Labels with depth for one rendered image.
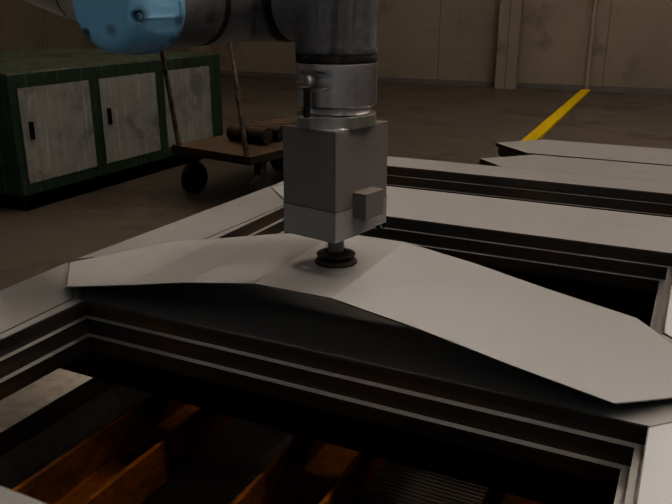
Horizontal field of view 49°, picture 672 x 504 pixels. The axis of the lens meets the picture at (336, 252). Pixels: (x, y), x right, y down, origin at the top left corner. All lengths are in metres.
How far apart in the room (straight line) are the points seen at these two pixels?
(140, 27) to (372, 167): 0.25
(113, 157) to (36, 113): 0.69
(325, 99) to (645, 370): 0.36
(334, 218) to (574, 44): 10.62
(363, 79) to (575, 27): 10.59
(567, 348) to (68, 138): 4.36
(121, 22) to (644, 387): 0.50
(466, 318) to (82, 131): 4.38
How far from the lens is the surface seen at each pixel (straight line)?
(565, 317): 0.72
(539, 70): 11.32
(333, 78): 0.66
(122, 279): 0.81
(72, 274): 0.90
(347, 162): 0.67
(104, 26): 0.61
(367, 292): 0.67
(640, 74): 11.20
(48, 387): 1.07
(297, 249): 0.78
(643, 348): 0.71
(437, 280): 0.72
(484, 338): 0.64
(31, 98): 4.65
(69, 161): 4.86
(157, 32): 0.61
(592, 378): 0.63
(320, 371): 0.68
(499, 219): 1.10
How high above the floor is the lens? 1.17
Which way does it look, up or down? 19 degrees down
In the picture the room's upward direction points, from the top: straight up
